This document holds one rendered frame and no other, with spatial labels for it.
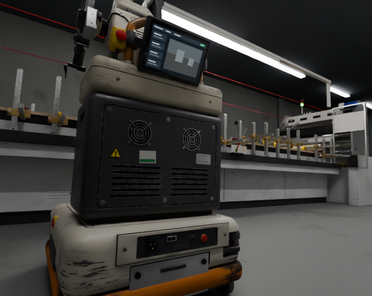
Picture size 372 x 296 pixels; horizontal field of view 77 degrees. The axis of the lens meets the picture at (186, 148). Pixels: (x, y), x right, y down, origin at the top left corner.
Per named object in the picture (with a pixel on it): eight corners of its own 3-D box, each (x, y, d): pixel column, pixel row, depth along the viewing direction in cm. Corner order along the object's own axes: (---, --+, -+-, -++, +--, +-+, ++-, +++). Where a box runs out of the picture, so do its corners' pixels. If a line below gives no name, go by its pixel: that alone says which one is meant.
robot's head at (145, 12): (156, 17, 129) (150, 8, 139) (118, 0, 118) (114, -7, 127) (148, 42, 137) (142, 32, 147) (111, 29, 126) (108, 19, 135)
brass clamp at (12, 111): (30, 117, 171) (30, 110, 172) (6, 114, 164) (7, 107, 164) (30, 118, 176) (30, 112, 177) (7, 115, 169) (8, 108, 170)
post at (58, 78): (56, 136, 181) (61, 76, 186) (50, 135, 179) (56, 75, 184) (55, 137, 183) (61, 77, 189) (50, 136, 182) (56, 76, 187)
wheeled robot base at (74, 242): (246, 285, 88) (247, 217, 91) (54, 347, 54) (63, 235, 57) (163, 239, 145) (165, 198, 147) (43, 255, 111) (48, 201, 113)
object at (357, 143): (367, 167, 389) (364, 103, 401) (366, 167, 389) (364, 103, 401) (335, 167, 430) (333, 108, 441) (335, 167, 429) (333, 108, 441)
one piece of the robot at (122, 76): (224, 243, 94) (227, 45, 103) (75, 269, 65) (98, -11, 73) (180, 226, 122) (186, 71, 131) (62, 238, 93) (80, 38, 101)
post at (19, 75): (16, 133, 167) (23, 68, 172) (9, 133, 165) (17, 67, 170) (16, 134, 170) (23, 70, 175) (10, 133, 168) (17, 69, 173)
